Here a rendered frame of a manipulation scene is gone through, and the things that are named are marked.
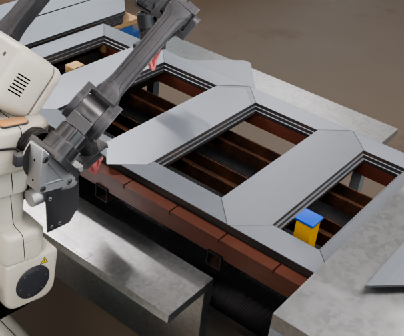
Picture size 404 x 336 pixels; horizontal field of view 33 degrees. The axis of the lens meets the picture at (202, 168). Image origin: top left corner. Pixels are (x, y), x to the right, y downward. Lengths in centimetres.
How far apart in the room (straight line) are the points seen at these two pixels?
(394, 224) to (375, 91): 312
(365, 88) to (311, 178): 267
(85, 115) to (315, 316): 66
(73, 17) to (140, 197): 129
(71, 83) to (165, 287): 95
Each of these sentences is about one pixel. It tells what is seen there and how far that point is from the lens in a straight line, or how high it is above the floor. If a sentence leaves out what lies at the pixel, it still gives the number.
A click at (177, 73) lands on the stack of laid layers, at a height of 83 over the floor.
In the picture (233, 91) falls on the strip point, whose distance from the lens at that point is 261.
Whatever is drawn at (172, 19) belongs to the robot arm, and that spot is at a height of 142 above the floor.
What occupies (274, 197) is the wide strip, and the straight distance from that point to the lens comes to 206.
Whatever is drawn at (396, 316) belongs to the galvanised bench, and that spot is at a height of 105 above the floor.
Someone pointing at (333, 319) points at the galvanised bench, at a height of 105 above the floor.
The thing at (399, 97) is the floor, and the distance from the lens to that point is 479.
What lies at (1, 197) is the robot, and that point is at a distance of 174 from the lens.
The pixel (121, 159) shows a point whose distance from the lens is 216.
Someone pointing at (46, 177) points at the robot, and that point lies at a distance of 156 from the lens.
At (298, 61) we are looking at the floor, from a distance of 501.
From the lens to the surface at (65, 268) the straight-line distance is 248.
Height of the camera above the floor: 205
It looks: 34 degrees down
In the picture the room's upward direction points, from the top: 6 degrees clockwise
